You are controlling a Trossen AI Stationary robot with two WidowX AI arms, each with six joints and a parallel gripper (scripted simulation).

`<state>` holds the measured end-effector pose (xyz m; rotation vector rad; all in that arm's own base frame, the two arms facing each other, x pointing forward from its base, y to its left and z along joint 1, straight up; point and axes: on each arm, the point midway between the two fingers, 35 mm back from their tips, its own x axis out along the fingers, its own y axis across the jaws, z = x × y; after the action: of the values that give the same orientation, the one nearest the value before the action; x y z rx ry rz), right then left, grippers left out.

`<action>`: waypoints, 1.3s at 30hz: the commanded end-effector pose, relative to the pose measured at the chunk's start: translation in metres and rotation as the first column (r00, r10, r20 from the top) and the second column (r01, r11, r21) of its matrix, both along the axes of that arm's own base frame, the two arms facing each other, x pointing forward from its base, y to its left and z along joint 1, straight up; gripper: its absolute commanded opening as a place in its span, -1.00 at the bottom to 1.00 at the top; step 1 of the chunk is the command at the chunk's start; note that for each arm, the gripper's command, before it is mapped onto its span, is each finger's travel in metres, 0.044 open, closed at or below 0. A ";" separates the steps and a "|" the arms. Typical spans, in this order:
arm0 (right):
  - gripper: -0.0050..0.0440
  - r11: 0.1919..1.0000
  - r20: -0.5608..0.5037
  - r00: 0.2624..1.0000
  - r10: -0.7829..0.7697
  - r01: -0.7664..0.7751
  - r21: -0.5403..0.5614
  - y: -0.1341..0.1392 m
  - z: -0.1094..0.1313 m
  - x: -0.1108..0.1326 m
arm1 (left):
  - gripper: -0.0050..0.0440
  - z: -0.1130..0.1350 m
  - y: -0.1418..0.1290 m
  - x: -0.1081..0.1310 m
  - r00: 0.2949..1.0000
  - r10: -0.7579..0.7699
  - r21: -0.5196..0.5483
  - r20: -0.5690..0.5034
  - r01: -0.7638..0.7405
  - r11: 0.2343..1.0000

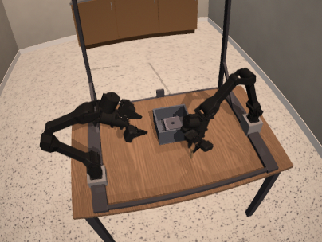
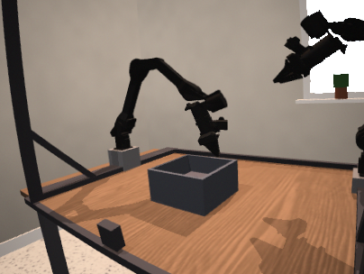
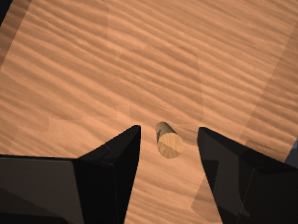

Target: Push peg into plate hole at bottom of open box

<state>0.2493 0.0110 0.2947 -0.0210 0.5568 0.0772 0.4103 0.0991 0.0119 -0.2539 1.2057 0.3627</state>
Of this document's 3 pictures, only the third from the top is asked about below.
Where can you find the light brown wooden peg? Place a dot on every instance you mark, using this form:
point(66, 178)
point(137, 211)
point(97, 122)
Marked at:
point(170, 144)

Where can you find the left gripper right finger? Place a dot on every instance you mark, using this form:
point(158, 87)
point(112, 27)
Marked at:
point(248, 187)

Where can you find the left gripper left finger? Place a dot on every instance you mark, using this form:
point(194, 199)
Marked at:
point(77, 191)

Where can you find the grey open box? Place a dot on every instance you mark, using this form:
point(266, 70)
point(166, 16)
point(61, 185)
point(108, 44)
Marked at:
point(292, 158)

